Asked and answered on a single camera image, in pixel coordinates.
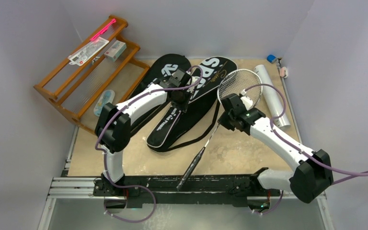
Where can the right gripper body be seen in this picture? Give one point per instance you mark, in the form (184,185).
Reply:
(225,120)

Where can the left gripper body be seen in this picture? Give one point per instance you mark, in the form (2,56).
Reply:
(182,99)

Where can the black racket bag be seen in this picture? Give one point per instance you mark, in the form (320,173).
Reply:
(162,69)
(175,123)

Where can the white frame badminton racket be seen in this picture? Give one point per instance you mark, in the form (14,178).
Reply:
(234,85)

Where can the white shuttlecock tube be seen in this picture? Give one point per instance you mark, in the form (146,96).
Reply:
(273,102)

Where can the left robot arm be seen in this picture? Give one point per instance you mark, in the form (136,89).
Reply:
(113,128)

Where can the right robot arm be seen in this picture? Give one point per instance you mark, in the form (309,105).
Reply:
(310,173)

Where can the blue toothbrush blister pack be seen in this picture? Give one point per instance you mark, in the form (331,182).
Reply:
(106,97)

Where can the pink white small object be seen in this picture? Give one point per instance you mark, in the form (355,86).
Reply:
(283,72)

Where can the blue small object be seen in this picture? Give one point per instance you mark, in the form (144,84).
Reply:
(271,58)

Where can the small teal white box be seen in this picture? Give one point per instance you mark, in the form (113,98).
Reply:
(115,50)

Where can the wooden tiered shelf rack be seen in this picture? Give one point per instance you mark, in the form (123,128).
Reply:
(74,90)

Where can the pink pen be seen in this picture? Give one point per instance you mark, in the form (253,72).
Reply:
(103,29)

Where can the white packaged card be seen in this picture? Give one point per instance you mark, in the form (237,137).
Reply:
(88,51)

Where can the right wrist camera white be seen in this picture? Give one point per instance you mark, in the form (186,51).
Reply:
(246,100)

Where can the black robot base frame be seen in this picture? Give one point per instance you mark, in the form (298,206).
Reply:
(238,190)

